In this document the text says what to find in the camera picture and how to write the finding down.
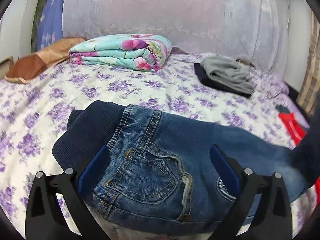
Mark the brown orange pillow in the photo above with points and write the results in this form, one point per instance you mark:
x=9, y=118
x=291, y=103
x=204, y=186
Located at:
x=32, y=65

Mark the grey folded garment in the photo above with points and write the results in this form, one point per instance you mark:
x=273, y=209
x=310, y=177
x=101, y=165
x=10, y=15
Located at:
x=229, y=73

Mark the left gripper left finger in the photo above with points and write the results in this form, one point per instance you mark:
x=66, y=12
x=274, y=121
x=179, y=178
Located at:
x=44, y=218

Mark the floral folded blanket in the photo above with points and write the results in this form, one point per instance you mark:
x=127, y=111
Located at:
x=143, y=52

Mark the blue denim jeans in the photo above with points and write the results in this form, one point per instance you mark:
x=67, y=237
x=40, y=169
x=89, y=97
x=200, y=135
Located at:
x=150, y=171

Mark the red track pants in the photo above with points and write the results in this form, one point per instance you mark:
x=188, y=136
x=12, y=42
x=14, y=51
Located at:
x=296, y=131

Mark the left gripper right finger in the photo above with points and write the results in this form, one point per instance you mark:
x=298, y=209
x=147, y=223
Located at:
x=272, y=218

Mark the dark green folded garment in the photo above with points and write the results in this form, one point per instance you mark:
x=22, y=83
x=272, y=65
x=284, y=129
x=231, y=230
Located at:
x=282, y=109

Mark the blue floral cloth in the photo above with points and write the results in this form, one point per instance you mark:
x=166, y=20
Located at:
x=50, y=26

